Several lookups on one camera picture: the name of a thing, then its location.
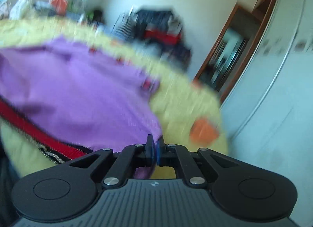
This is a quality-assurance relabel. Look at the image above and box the yellow floral bedspread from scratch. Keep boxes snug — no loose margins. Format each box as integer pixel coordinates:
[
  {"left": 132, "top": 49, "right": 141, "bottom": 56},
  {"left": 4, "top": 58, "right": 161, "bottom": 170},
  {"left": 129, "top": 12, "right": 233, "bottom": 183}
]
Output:
[{"left": 0, "top": 16, "right": 229, "bottom": 181}]

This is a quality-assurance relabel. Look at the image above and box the pile of folded clothes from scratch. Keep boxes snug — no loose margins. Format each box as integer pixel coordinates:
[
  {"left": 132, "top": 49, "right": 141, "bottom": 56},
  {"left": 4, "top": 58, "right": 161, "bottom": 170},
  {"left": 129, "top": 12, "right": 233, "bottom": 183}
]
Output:
[{"left": 112, "top": 8, "right": 192, "bottom": 71}]

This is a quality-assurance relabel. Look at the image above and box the purple shirt with red trim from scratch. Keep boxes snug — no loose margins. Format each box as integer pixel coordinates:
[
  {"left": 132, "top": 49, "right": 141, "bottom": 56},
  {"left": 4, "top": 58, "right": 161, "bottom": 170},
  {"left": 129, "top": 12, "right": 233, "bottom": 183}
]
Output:
[{"left": 1, "top": 37, "right": 162, "bottom": 176}]

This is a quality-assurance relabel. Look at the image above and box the white flower-pattern wardrobe door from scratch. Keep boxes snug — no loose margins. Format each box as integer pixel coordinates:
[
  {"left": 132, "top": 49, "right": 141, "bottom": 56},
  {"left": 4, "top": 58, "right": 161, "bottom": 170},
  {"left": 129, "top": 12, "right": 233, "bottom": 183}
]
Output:
[{"left": 221, "top": 0, "right": 312, "bottom": 226}]

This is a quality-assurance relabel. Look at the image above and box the orange plastic bag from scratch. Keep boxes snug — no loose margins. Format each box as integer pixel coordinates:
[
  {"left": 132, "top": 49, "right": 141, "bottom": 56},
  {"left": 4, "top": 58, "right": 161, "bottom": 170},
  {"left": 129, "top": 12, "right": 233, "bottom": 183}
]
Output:
[{"left": 49, "top": 0, "right": 68, "bottom": 16}]

